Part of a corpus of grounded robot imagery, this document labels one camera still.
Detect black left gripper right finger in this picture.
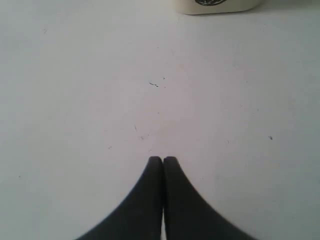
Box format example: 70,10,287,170
163,156,253,240

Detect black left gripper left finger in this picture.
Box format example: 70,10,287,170
79,156,164,240

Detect cream bin with circle mark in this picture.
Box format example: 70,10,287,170
172,0,263,15

